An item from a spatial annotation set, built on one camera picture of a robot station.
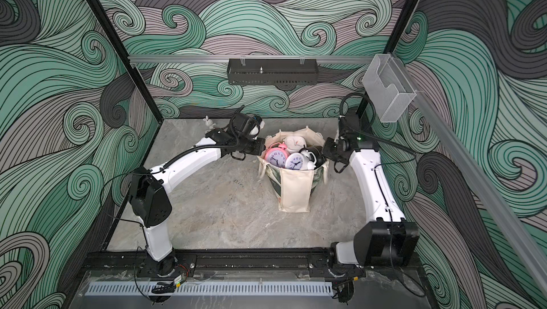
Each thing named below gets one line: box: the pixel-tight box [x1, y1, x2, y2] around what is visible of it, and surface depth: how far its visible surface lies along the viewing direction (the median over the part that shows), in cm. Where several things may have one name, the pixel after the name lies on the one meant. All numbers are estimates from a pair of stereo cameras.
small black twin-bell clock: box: [298, 144, 327, 170], surface depth 76 cm
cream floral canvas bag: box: [257, 126, 330, 213], surface depth 78 cm
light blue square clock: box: [282, 135, 307, 154], surface depth 89 cm
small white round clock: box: [284, 152, 308, 171], surface depth 77 cm
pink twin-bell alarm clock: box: [264, 142, 291, 169], surface depth 84 cm
